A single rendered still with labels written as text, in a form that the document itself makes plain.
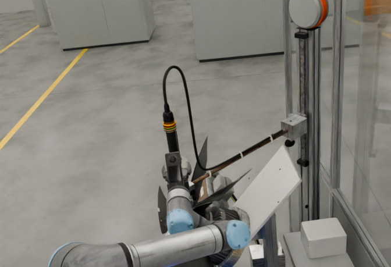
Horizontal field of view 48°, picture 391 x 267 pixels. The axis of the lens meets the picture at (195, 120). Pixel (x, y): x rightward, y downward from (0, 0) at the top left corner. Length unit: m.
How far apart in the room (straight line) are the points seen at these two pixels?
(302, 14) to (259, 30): 5.20
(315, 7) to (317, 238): 0.96
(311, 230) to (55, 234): 2.43
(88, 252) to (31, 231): 2.99
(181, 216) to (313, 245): 0.88
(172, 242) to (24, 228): 3.07
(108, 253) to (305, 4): 1.19
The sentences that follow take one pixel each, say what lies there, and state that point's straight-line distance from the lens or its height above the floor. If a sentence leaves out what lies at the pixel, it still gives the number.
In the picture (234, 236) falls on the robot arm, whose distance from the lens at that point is 1.19.
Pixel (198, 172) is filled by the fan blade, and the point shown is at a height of 1.29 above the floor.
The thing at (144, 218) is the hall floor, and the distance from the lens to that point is 3.78.
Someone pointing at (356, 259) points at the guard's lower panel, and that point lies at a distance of 2.11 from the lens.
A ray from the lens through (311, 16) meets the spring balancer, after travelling 1.78.
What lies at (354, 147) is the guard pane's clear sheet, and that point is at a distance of 1.89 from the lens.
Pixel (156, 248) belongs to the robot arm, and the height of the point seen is 1.57.
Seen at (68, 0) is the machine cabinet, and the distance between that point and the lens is 8.88.
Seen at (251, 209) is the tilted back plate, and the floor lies 1.16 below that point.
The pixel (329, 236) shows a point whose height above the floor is 0.97.
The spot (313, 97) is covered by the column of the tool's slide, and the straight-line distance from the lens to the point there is 1.91.
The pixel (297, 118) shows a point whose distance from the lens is 1.92.
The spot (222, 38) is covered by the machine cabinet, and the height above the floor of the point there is 0.37.
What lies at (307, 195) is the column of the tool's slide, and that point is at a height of 1.00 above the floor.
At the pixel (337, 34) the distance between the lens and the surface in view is 1.88.
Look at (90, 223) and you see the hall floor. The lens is 3.89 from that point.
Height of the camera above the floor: 2.29
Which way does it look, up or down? 26 degrees down
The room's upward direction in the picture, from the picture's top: 8 degrees counter-clockwise
